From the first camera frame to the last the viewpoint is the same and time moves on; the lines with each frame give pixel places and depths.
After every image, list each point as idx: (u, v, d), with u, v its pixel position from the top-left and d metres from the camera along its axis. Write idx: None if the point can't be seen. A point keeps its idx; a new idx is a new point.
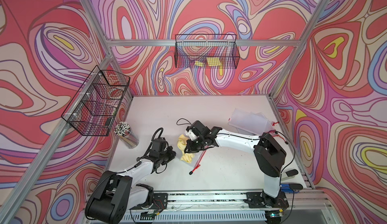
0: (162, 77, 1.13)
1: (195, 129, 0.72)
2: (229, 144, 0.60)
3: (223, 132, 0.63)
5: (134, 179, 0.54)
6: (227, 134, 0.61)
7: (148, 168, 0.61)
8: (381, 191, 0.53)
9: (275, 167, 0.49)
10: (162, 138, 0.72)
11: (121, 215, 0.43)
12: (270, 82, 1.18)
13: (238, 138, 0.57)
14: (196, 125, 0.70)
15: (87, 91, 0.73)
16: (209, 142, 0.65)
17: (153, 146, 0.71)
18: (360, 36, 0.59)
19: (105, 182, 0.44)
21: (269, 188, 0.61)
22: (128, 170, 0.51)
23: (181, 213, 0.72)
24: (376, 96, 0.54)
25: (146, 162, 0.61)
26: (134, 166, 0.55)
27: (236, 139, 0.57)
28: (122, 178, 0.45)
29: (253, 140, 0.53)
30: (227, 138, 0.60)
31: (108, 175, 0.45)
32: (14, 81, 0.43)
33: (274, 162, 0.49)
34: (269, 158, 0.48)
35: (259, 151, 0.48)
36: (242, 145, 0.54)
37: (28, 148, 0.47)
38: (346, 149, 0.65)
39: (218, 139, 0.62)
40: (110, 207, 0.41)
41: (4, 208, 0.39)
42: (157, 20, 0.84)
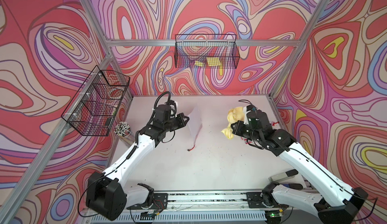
0: (162, 77, 1.13)
1: (258, 122, 0.53)
2: (300, 169, 0.46)
3: (298, 151, 0.46)
5: (130, 171, 0.46)
6: (306, 157, 0.45)
7: (146, 150, 0.53)
8: (381, 191, 0.53)
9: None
10: (165, 106, 0.62)
11: (120, 208, 0.44)
12: (270, 82, 1.18)
13: (321, 174, 0.42)
14: (260, 117, 0.52)
15: (87, 91, 0.73)
16: (272, 147, 0.49)
17: (156, 115, 0.59)
18: (360, 36, 0.59)
19: (92, 187, 0.40)
21: (285, 199, 0.59)
22: (119, 168, 0.44)
23: (181, 213, 0.72)
24: (376, 96, 0.54)
25: (144, 145, 0.52)
26: (126, 158, 0.47)
27: (317, 173, 0.42)
28: (110, 183, 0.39)
29: (343, 191, 0.40)
30: (304, 164, 0.44)
31: (96, 179, 0.41)
32: (14, 81, 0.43)
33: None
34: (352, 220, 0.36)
35: (352, 212, 0.36)
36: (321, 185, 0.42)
37: (28, 148, 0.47)
38: (346, 149, 0.65)
39: (287, 154, 0.46)
40: (107, 207, 0.40)
41: (4, 208, 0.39)
42: (157, 20, 0.84)
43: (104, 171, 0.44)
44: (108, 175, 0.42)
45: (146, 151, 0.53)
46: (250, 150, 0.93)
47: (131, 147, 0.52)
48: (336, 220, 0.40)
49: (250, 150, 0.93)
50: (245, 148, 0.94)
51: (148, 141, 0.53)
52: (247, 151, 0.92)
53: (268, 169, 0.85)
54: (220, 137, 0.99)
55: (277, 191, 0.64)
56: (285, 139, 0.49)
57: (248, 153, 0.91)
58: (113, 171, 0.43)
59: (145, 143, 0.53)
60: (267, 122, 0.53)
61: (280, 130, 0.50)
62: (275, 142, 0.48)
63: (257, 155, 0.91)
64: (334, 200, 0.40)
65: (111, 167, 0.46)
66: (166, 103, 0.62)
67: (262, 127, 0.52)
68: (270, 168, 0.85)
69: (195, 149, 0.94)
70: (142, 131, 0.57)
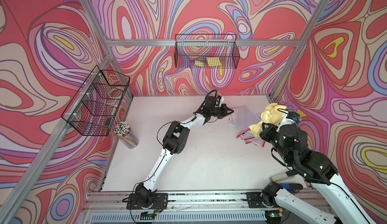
0: (162, 77, 1.13)
1: (297, 143, 0.43)
2: (333, 203, 0.41)
3: (340, 186, 0.40)
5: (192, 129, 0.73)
6: (346, 195, 0.39)
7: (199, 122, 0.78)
8: (381, 191, 0.53)
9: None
10: (214, 97, 0.86)
11: (181, 148, 0.67)
12: (270, 82, 1.18)
13: (358, 214, 0.38)
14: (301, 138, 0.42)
15: (87, 91, 0.73)
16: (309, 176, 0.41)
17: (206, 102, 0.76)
18: (360, 36, 0.59)
19: (172, 127, 0.68)
21: (290, 207, 0.58)
22: (187, 123, 0.71)
23: (181, 213, 0.72)
24: (376, 96, 0.54)
25: (200, 119, 0.78)
26: (191, 121, 0.74)
27: (354, 213, 0.38)
28: (184, 129, 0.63)
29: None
30: (342, 201, 0.39)
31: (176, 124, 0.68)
32: (13, 81, 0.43)
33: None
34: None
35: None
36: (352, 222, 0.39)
37: (28, 147, 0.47)
38: (346, 149, 0.65)
39: (328, 188, 0.39)
40: (176, 143, 0.67)
41: (4, 208, 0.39)
42: (157, 21, 0.84)
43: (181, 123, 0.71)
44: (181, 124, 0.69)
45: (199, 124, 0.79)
46: (250, 150, 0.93)
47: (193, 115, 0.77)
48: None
49: (250, 150, 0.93)
50: (245, 148, 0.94)
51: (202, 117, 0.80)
52: (247, 151, 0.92)
53: (268, 169, 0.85)
54: (221, 137, 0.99)
55: (281, 197, 0.63)
56: (326, 167, 0.41)
57: (248, 153, 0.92)
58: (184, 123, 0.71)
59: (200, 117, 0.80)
60: (305, 141, 0.43)
61: (320, 153, 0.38)
62: (315, 169, 0.40)
63: (257, 155, 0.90)
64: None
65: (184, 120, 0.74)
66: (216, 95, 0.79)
67: (299, 149, 0.43)
68: (270, 169, 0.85)
69: (195, 149, 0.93)
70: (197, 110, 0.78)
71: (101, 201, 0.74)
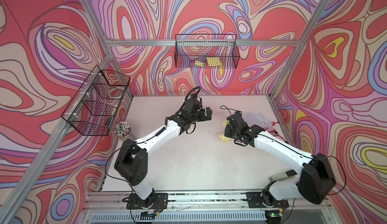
0: (162, 77, 1.13)
1: (234, 121, 0.66)
2: (277, 154, 0.51)
3: (267, 136, 0.56)
5: (157, 146, 0.52)
6: (271, 139, 0.55)
7: (173, 133, 0.58)
8: (381, 191, 0.53)
9: (320, 194, 0.41)
10: (196, 101, 0.65)
11: (141, 177, 0.48)
12: (270, 82, 1.18)
13: (284, 148, 0.50)
14: (235, 116, 0.65)
15: (87, 91, 0.73)
16: (247, 139, 0.59)
17: (186, 106, 0.65)
18: (360, 36, 0.59)
19: (124, 150, 0.47)
21: (277, 191, 0.61)
22: (148, 140, 0.50)
23: (181, 213, 0.72)
24: (376, 96, 0.54)
25: (172, 128, 0.57)
26: (155, 135, 0.52)
27: (281, 149, 0.50)
28: (139, 151, 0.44)
29: (303, 156, 0.46)
30: (269, 144, 0.53)
31: (129, 144, 0.47)
32: (14, 81, 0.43)
33: (322, 188, 0.41)
34: (318, 183, 0.41)
35: (312, 172, 0.41)
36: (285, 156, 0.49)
37: (28, 148, 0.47)
38: (346, 149, 0.65)
39: (258, 140, 0.56)
40: (131, 171, 0.45)
41: (4, 208, 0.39)
42: (157, 20, 0.84)
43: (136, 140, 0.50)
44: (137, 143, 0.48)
45: (171, 136, 0.57)
46: (250, 150, 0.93)
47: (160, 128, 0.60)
48: (312, 191, 0.42)
49: (250, 150, 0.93)
50: (245, 148, 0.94)
51: (175, 126, 0.58)
52: (247, 151, 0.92)
53: (268, 169, 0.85)
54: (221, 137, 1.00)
55: (273, 187, 0.66)
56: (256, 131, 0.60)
57: (248, 153, 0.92)
58: (143, 142, 0.49)
59: (173, 127, 0.58)
60: (241, 120, 0.65)
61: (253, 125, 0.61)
62: (248, 134, 0.59)
63: (257, 155, 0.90)
64: (297, 166, 0.46)
65: (141, 138, 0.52)
66: (195, 98, 0.68)
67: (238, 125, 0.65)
68: (269, 169, 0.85)
69: (195, 149, 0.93)
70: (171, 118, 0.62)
71: (101, 201, 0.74)
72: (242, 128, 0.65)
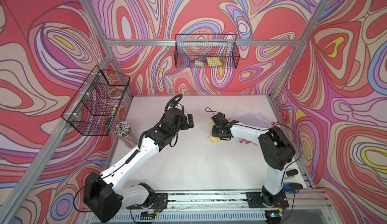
0: (162, 77, 1.13)
1: (215, 118, 0.80)
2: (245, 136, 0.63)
3: (238, 123, 0.71)
5: (129, 175, 0.45)
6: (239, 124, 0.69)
7: (150, 154, 0.51)
8: (381, 191, 0.53)
9: (278, 158, 0.50)
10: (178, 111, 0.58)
11: (114, 211, 0.43)
12: (270, 82, 1.18)
13: (249, 129, 0.62)
14: (217, 115, 0.78)
15: (87, 91, 0.73)
16: (226, 132, 0.72)
17: (166, 118, 0.57)
18: (360, 36, 0.59)
19: (87, 187, 0.41)
21: (269, 183, 0.63)
22: (117, 170, 0.43)
23: (181, 213, 0.72)
24: (376, 96, 0.54)
25: (146, 150, 0.49)
26: (126, 162, 0.45)
27: (247, 129, 0.62)
28: (104, 188, 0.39)
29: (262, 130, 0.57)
30: (239, 128, 0.66)
31: (93, 180, 0.40)
32: (14, 81, 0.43)
33: (279, 153, 0.50)
34: (273, 148, 0.50)
35: (264, 138, 0.52)
36: (252, 135, 0.58)
37: (28, 148, 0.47)
38: (346, 149, 0.65)
39: (232, 128, 0.69)
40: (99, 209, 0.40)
41: (4, 208, 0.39)
42: (157, 20, 0.84)
43: (101, 173, 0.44)
44: (103, 178, 0.41)
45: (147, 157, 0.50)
46: (250, 150, 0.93)
47: (133, 150, 0.49)
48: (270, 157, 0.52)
49: (250, 150, 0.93)
50: (244, 148, 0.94)
51: (151, 146, 0.50)
52: (247, 151, 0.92)
53: None
54: None
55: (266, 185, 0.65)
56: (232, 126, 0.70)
57: (248, 153, 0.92)
58: (110, 175, 0.42)
59: (148, 148, 0.50)
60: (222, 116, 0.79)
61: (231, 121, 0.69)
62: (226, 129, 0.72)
63: (257, 155, 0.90)
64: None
65: (108, 170, 0.43)
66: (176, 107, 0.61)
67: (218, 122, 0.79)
68: None
69: (195, 149, 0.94)
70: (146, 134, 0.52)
71: None
72: (223, 124, 0.78)
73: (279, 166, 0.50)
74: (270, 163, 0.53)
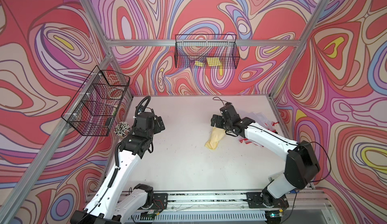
0: (162, 77, 1.13)
1: (228, 113, 0.67)
2: (264, 143, 0.54)
3: (256, 126, 0.59)
5: (117, 197, 0.43)
6: (260, 129, 0.57)
7: (131, 167, 0.47)
8: (381, 191, 0.53)
9: (303, 178, 0.44)
10: (149, 114, 0.55)
11: None
12: (271, 82, 1.18)
13: (271, 138, 0.52)
14: (229, 109, 0.67)
15: (87, 91, 0.73)
16: (238, 130, 0.62)
17: (139, 123, 0.54)
18: (360, 36, 0.59)
19: None
21: (274, 188, 0.61)
22: (102, 199, 0.40)
23: (181, 213, 0.72)
24: (376, 96, 0.54)
25: (126, 164, 0.46)
26: (109, 187, 0.42)
27: (269, 138, 0.53)
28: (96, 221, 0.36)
29: (288, 144, 0.48)
30: (258, 134, 0.56)
31: (80, 219, 0.37)
32: (14, 81, 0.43)
33: (306, 174, 0.45)
34: (302, 168, 0.44)
35: (295, 157, 0.44)
36: (275, 147, 0.50)
37: (28, 148, 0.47)
38: (346, 149, 0.65)
39: (248, 132, 0.59)
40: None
41: (4, 208, 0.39)
42: (157, 21, 0.84)
43: (85, 208, 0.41)
44: (90, 213, 0.38)
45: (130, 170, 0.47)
46: (250, 150, 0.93)
47: (112, 170, 0.45)
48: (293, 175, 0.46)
49: (250, 150, 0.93)
50: (244, 148, 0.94)
51: (130, 159, 0.47)
52: (247, 151, 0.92)
53: (268, 169, 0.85)
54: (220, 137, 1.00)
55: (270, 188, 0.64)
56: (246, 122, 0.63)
57: (248, 153, 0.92)
58: (96, 206, 0.39)
59: (128, 162, 0.46)
60: (234, 112, 0.68)
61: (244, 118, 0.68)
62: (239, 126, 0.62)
63: (257, 155, 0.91)
64: (283, 153, 0.48)
65: (92, 203, 0.39)
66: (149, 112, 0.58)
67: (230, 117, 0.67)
68: (269, 169, 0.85)
69: (195, 149, 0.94)
70: (123, 146, 0.50)
71: None
72: (234, 120, 0.68)
73: (301, 186, 0.45)
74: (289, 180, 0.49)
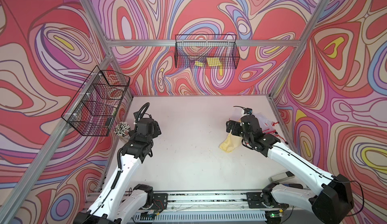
0: (162, 77, 1.13)
1: (250, 125, 0.60)
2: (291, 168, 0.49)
3: (282, 147, 0.53)
5: (119, 199, 0.44)
6: (287, 152, 0.51)
7: (133, 170, 0.49)
8: (381, 191, 0.53)
9: (338, 217, 0.39)
10: (150, 121, 0.58)
11: None
12: (271, 82, 1.18)
13: (301, 165, 0.47)
14: (252, 121, 0.59)
15: (87, 91, 0.73)
16: (260, 148, 0.57)
17: (139, 129, 0.56)
18: (360, 36, 0.59)
19: None
21: (281, 195, 0.60)
22: (106, 200, 0.41)
23: (181, 213, 0.72)
24: (376, 96, 0.54)
25: (129, 167, 0.48)
26: (112, 188, 0.43)
27: (298, 164, 0.48)
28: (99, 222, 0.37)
29: (323, 177, 0.43)
30: (285, 158, 0.50)
31: (83, 221, 0.37)
32: (14, 81, 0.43)
33: (340, 212, 0.39)
34: (337, 207, 0.39)
35: (332, 196, 0.39)
36: (305, 176, 0.45)
37: (28, 148, 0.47)
38: (346, 150, 0.65)
39: (272, 153, 0.53)
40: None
41: (4, 208, 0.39)
42: (157, 21, 0.84)
43: (89, 209, 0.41)
44: (93, 214, 0.39)
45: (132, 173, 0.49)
46: (250, 150, 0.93)
47: (115, 173, 0.46)
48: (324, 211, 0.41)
49: (250, 150, 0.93)
50: (244, 148, 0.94)
51: (132, 162, 0.49)
52: (247, 151, 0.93)
53: (268, 169, 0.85)
54: (220, 137, 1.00)
55: (275, 192, 0.63)
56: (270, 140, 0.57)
57: (248, 153, 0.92)
58: (100, 207, 0.40)
59: (130, 165, 0.48)
60: (257, 126, 0.61)
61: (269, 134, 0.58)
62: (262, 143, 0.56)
63: (257, 155, 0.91)
64: (316, 187, 0.43)
65: (95, 204, 0.40)
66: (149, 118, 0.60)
67: (253, 131, 0.60)
68: (269, 168, 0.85)
69: (195, 149, 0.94)
70: (124, 151, 0.52)
71: None
72: (257, 134, 0.61)
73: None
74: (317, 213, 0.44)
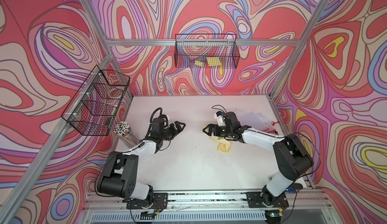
0: (162, 77, 1.13)
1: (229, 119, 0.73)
2: (258, 142, 0.60)
3: (251, 129, 0.67)
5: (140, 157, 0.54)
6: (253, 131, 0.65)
7: (152, 148, 0.63)
8: (381, 191, 0.53)
9: (295, 169, 0.47)
10: (160, 119, 0.74)
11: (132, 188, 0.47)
12: (271, 82, 1.18)
13: (263, 135, 0.59)
14: (230, 115, 0.73)
15: (87, 91, 0.73)
16: (237, 137, 0.69)
17: (153, 126, 0.70)
18: (360, 36, 0.59)
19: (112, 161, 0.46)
21: (272, 184, 0.62)
22: (133, 150, 0.54)
23: (181, 213, 0.72)
24: (376, 96, 0.54)
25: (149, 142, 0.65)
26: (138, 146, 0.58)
27: (261, 136, 0.59)
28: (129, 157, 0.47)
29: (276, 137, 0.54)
30: (253, 135, 0.62)
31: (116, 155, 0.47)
32: (13, 81, 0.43)
33: (296, 163, 0.47)
34: (289, 158, 0.47)
35: (280, 147, 0.48)
36: (266, 142, 0.55)
37: (28, 148, 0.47)
38: (346, 149, 0.65)
39: (245, 136, 0.65)
40: (121, 183, 0.44)
41: (4, 208, 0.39)
42: (157, 20, 0.84)
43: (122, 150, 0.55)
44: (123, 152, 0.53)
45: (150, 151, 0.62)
46: (250, 151, 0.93)
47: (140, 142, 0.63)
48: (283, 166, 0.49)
49: (249, 150, 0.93)
50: (245, 148, 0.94)
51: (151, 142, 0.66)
52: (247, 151, 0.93)
53: (268, 169, 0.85)
54: None
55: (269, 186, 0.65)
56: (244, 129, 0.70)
57: (247, 153, 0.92)
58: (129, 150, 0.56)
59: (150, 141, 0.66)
60: (235, 119, 0.74)
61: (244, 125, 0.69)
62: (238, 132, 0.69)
63: (257, 155, 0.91)
64: None
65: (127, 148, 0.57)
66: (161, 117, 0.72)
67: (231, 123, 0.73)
68: (270, 169, 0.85)
69: (195, 149, 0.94)
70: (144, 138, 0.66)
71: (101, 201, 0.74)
72: (236, 126, 0.74)
73: (294, 177, 0.46)
74: (283, 172, 0.50)
